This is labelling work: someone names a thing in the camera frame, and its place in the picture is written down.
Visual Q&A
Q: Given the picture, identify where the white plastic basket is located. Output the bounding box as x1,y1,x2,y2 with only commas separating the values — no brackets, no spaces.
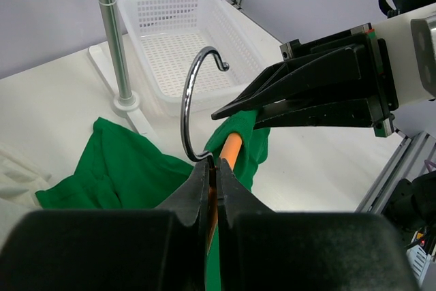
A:
117,0,267,117

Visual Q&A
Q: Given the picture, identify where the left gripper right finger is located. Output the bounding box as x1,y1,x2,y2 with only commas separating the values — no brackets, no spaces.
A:
217,159,418,290

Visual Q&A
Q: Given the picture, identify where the orange hanger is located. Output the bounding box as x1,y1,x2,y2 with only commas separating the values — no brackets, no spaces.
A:
179,45,245,291

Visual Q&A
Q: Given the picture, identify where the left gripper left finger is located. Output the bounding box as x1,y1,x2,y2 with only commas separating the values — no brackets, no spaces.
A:
1,161,210,290

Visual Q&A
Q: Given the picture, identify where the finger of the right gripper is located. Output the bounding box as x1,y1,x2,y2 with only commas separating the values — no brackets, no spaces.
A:
211,44,367,120
255,98,378,129

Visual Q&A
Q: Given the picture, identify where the white t shirt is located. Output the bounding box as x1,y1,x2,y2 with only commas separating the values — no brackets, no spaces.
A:
1,143,51,244

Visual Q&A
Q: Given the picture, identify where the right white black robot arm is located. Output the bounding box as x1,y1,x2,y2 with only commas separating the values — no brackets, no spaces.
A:
212,0,435,138

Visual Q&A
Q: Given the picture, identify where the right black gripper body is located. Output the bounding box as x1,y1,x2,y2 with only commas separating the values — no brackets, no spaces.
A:
280,23,399,138

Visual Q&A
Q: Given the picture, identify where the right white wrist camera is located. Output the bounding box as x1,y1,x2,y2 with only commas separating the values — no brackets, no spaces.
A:
375,3,435,106

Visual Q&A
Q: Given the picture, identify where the green t shirt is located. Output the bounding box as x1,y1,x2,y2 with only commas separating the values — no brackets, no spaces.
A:
35,108,272,291

